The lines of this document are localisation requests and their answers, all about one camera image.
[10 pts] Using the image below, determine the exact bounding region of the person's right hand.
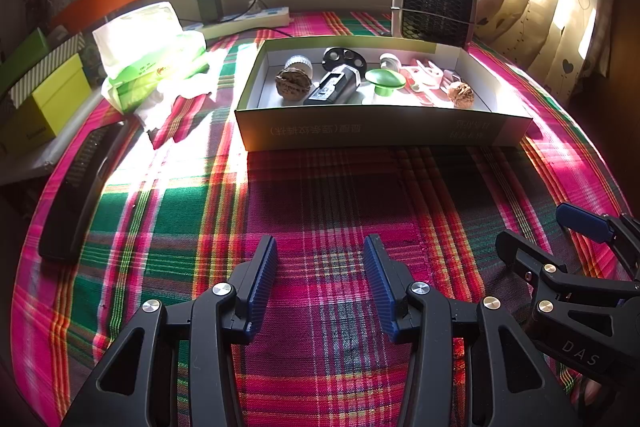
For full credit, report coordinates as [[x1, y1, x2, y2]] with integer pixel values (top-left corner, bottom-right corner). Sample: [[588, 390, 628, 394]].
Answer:
[[579, 378, 609, 414]]

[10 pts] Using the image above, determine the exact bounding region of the black remote control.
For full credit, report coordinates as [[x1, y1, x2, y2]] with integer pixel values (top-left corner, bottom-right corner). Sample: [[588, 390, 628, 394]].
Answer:
[[38, 121, 132, 263]]

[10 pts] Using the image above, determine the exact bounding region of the striped box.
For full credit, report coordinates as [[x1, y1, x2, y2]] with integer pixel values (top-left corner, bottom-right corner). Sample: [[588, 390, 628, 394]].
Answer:
[[10, 32, 86, 108]]

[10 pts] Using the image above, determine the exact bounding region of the white round ribbed cap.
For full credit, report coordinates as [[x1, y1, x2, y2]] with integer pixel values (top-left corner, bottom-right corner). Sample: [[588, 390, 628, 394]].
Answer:
[[285, 55, 314, 78]]

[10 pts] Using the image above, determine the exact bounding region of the dark green box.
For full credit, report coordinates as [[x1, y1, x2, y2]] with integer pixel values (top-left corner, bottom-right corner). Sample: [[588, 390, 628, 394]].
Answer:
[[0, 28, 51, 95]]

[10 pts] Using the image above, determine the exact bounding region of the yellow-green box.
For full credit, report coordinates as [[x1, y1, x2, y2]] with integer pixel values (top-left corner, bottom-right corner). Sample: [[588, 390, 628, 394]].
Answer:
[[0, 53, 93, 142]]

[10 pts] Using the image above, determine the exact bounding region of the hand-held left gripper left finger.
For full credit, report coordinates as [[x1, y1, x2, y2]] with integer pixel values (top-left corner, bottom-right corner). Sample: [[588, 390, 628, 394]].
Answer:
[[60, 235, 279, 427]]

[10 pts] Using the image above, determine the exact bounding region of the small black device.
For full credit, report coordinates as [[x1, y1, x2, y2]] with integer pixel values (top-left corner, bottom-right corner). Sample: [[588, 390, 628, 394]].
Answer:
[[303, 66, 363, 106]]

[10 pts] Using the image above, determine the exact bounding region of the brown walnut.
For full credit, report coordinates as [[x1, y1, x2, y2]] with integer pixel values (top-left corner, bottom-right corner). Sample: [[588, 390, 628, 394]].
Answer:
[[274, 63, 314, 104], [446, 82, 476, 109]]

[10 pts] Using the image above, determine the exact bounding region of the black charger adapter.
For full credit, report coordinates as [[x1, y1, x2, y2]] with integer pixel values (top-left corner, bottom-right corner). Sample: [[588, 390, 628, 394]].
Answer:
[[196, 0, 223, 24]]

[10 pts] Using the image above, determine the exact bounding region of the green white cardboard box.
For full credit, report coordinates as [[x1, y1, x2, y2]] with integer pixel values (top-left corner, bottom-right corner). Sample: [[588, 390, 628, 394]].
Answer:
[[234, 34, 534, 152]]

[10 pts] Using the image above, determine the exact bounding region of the heart print curtain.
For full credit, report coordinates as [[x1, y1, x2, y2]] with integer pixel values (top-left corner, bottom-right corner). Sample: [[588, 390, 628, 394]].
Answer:
[[452, 0, 621, 108]]

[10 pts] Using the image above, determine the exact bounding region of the crumpled white tissue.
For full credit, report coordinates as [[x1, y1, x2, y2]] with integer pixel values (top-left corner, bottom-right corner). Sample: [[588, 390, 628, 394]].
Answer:
[[137, 74, 218, 135]]

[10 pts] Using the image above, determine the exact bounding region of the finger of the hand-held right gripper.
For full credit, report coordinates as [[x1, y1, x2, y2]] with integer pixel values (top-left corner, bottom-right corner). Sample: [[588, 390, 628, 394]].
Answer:
[[555, 202, 640, 280], [495, 229, 640, 304]]

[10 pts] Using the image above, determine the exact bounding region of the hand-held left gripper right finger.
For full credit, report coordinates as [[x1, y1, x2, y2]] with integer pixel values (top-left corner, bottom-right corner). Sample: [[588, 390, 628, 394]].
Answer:
[[362, 234, 586, 427]]

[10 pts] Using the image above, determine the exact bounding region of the green white mushroom-shaped knob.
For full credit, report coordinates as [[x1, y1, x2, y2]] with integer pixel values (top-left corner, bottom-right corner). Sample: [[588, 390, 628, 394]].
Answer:
[[365, 68, 407, 98]]

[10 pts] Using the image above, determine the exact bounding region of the black round perforated disc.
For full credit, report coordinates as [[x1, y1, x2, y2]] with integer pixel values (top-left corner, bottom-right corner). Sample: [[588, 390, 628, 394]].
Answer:
[[322, 47, 368, 75]]

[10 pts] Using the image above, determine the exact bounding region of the white power strip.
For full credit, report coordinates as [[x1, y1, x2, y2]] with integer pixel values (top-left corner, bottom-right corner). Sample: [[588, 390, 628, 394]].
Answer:
[[182, 6, 292, 38]]

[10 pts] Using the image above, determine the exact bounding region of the small grey desk fan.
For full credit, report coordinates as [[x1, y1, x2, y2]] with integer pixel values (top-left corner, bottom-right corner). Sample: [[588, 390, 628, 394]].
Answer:
[[391, 0, 479, 48]]

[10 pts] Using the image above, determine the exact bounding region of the green white tissue pack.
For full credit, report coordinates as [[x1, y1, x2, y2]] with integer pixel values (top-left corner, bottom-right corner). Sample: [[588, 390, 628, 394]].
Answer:
[[92, 2, 210, 112]]

